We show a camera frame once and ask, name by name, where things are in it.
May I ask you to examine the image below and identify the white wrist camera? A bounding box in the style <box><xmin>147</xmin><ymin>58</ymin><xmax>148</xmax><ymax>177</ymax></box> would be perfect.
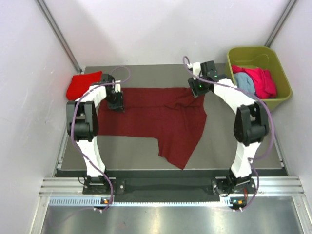
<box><xmin>114</xmin><ymin>83</ymin><xmax>121</xmax><ymax>93</ymax></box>
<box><xmin>187</xmin><ymin>62</ymin><xmax>201</xmax><ymax>79</ymax></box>

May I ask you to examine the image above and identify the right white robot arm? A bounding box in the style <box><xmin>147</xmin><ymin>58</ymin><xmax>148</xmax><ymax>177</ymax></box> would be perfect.
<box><xmin>183</xmin><ymin>58</ymin><xmax>269</xmax><ymax>196</ymax></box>

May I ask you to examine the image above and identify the olive green plastic bin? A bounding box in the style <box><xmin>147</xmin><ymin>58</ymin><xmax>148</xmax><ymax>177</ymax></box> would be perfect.
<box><xmin>225</xmin><ymin>46</ymin><xmax>293</xmax><ymax>111</ymax></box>

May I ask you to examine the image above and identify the aluminium front rail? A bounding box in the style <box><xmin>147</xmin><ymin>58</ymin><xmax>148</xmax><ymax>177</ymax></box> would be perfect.
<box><xmin>39</xmin><ymin>176</ymin><xmax>304</xmax><ymax>196</ymax></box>

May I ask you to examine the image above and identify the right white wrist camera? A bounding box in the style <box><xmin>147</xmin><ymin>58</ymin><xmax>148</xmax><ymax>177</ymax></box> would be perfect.
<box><xmin>187</xmin><ymin>62</ymin><xmax>201</xmax><ymax>79</ymax></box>

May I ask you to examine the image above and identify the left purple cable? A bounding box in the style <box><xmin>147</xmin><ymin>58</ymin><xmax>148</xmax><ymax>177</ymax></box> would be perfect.
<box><xmin>69</xmin><ymin>66</ymin><xmax>132</xmax><ymax>213</ymax></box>

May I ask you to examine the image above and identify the grey slotted cable duct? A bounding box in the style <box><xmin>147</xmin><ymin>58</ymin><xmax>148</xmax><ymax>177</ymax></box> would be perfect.
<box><xmin>49</xmin><ymin>196</ymin><xmax>244</xmax><ymax>207</ymax></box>

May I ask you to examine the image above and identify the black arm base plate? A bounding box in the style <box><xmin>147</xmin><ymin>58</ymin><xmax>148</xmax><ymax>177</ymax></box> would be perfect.
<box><xmin>83</xmin><ymin>177</ymin><xmax>256</xmax><ymax>195</ymax></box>

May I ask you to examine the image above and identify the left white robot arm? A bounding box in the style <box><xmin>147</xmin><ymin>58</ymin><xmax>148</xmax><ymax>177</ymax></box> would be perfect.
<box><xmin>66</xmin><ymin>74</ymin><xmax>124</xmax><ymax>194</ymax></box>

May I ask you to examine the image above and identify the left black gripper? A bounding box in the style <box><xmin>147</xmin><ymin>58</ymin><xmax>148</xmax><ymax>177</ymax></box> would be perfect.
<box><xmin>103</xmin><ymin>90</ymin><xmax>124</xmax><ymax>113</ymax></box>

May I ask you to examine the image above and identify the purple cable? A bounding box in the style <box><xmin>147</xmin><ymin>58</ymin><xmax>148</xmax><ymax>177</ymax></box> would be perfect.
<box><xmin>182</xmin><ymin>56</ymin><xmax>275</xmax><ymax>212</ymax></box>
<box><xmin>69</xmin><ymin>66</ymin><xmax>132</xmax><ymax>213</ymax></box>

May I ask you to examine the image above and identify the dark red t-shirt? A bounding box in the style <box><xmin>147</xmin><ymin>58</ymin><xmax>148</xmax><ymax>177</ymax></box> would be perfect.
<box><xmin>97</xmin><ymin>88</ymin><xmax>207</xmax><ymax>169</ymax></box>

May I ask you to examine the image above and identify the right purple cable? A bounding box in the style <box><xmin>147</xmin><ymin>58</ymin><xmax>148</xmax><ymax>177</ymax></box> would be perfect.
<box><xmin>182</xmin><ymin>56</ymin><xmax>275</xmax><ymax>212</ymax></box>

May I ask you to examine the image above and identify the folded bright red t-shirt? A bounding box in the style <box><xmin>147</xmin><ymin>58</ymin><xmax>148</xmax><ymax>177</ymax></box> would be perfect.
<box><xmin>66</xmin><ymin>71</ymin><xmax>102</xmax><ymax>101</ymax></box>

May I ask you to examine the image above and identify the pink garment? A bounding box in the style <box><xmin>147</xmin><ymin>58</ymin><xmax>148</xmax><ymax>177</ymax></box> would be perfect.
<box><xmin>232</xmin><ymin>65</ymin><xmax>277</xmax><ymax>99</ymax></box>

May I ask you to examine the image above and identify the light blue garment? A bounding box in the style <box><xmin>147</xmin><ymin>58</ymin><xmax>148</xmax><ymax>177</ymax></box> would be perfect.
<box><xmin>234</xmin><ymin>72</ymin><xmax>256</xmax><ymax>95</ymax></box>

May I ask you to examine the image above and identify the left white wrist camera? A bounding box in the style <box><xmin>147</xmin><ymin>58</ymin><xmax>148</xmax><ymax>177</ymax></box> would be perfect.
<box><xmin>114</xmin><ymin>83</ymin><xmax>121</xmax><ymax>93</ymax></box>

